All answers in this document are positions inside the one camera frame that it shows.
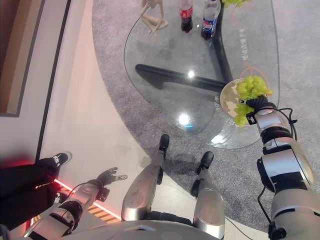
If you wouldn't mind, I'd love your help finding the silver robot torso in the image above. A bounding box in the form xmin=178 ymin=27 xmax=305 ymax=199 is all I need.
xmin=72 ymin=211 xmax=221 ymax=240

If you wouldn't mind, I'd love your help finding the grey round carpet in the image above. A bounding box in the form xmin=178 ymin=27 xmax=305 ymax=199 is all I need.
xmin=91 ymin=0 xmax=320 ymax=240

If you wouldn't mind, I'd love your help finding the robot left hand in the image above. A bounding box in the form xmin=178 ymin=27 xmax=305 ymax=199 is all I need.
xmin=95 ymin=167 xmax=129 ymax=187

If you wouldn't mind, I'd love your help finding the green grape bunch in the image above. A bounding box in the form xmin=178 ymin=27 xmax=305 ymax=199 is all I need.
xmin=233 ymin=75 xmax=274 ymax=128
xmin=221 ymin=0 xmax=244 ymax=8

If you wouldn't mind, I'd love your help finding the brown wooden wall panel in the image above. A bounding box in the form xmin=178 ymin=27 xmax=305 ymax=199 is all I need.
xmin=0 ymin=0 xmax=72 ymax=118

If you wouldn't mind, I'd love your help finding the silver robot left leg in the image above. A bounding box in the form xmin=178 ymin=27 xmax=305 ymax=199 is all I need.
xmin=120 ymin=133 xmax=171 ymax=222

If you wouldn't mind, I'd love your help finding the person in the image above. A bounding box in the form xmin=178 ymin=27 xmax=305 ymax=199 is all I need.
xmin=0 ymin=152 xmax=73 ymax=231

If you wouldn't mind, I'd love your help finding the red label cola bottle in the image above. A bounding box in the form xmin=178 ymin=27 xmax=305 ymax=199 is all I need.
xmin=178 ymin=0 xmax=194 ymax=33

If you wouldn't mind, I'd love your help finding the silver robot leg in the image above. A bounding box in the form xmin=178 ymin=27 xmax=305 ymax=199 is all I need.
xmin=120 ymin=133 xmax=171 ymax=222
xmin=190 ymin=150 xmax=226 ymax=240

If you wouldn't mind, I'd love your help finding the beige round plate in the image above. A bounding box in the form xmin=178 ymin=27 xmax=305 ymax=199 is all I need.
xmin=219 ymin=78 xmax=261 ymax=129

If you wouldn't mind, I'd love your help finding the black table base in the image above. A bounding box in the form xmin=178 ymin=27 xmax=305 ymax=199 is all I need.
xmin=134 ymin=7 xmax=235 ymax=93

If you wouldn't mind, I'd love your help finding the glass coffee table top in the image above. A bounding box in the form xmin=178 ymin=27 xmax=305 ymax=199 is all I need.
xmin=123 ymin=0 xmax=281 ymax=150

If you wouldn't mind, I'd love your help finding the beige abstract figure sculpture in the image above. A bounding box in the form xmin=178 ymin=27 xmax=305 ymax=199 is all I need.
xmin=139 ymin=0 xmax=169 ymax=37

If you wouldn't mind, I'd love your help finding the silver robot right leg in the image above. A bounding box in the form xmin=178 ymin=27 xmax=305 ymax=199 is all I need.
xmin=190 ymin=150 xmax=226 ymax=240

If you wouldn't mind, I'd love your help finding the blue label cola bottle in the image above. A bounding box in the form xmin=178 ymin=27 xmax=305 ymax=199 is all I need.
xmin=200 ymin=0 xmax=222 ymax=41

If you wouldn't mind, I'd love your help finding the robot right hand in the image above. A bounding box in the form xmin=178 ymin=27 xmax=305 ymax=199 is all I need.
xmin=239 ymin=95 xmax=274 ymax=111

